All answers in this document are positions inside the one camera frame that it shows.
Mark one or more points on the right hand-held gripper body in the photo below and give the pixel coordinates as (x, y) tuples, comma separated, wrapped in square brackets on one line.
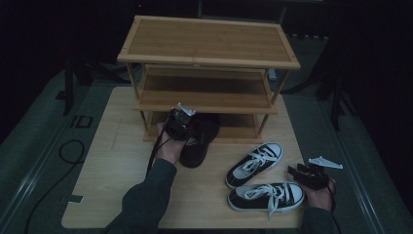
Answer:
[(315, 178)]

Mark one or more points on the person's right hand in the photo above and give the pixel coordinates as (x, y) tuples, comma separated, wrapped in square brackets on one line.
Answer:
[(319, 198)]

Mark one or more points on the grey tape piece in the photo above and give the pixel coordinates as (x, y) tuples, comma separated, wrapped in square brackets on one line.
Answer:
[(76, 199)]

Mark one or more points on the black shoe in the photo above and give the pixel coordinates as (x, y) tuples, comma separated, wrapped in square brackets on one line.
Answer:
[(201, 146)]

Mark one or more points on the wooden shoe rack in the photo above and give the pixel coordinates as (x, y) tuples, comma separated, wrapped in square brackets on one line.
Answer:
[(207, 42)]

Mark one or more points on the person's left hand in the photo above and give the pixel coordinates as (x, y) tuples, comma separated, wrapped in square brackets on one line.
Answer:
[(170, 148)]

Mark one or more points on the grey floor rail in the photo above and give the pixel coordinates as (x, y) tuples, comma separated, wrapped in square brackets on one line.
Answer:
[(360, 185), (29, 182)]

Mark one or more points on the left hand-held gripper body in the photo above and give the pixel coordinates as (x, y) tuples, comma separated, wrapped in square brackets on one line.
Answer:
[(178, 126)]

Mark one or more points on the black white canvas sneaker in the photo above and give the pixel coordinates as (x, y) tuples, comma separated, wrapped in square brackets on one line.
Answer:
[(292, 195), (256, 162)]

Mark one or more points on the black stand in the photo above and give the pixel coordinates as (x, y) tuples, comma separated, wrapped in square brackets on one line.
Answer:
[(337, 107), (68, 91)]

